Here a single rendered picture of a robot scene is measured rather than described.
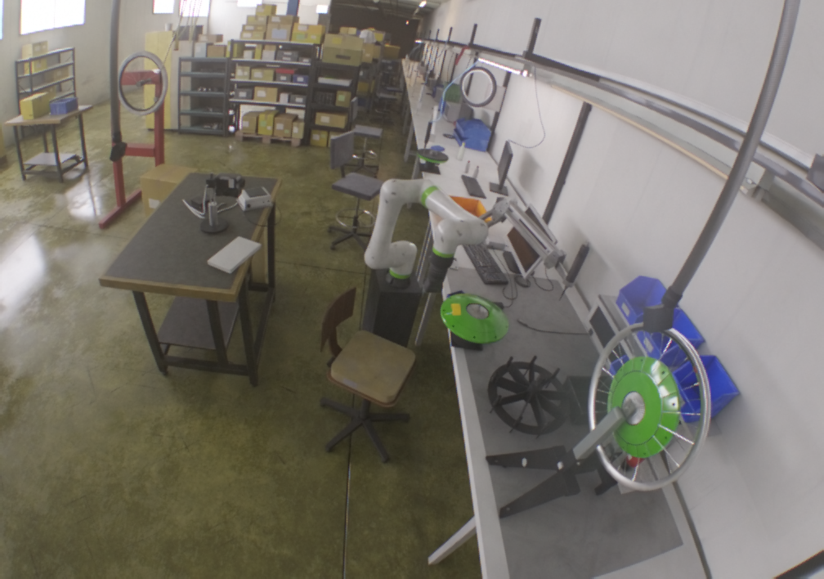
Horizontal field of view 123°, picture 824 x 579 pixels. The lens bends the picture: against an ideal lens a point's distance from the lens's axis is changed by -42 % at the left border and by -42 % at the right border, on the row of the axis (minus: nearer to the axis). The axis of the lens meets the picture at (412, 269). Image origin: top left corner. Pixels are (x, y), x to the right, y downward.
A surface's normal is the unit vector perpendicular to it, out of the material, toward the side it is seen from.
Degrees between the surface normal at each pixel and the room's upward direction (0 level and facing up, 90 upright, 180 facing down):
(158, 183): 90
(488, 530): 0
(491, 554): 0
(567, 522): 0
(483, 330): 21
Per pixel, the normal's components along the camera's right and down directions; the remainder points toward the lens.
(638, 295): 0.04, 0.54
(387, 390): 0.19, -0.81
